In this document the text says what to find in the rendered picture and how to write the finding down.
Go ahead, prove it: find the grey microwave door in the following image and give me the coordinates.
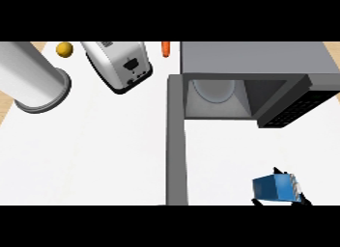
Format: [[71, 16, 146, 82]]
[[164, 73, 190, 206]]

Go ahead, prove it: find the white toaster with black base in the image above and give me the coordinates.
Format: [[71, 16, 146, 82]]
[[80, 41, 153, 96]]

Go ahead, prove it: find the blue milk carton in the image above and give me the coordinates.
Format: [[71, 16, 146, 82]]
[[251, 173, 304, 204]]

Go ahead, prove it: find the yellow lemon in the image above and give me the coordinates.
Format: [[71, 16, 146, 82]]
[[55, 41, 74, 59]]

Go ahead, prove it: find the orange carrot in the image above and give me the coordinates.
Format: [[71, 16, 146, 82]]
[[159, 41, 173, 59]]

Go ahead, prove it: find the grey microwave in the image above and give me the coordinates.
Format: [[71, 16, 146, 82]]
[[179, 41, 340, 129]]

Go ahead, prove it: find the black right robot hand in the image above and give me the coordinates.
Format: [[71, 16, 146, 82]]
[[249, 166, 314, 206]]

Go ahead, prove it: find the white cylinder with grey rim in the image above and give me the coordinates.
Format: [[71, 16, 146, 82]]
[[0, 41, 72, 115]]

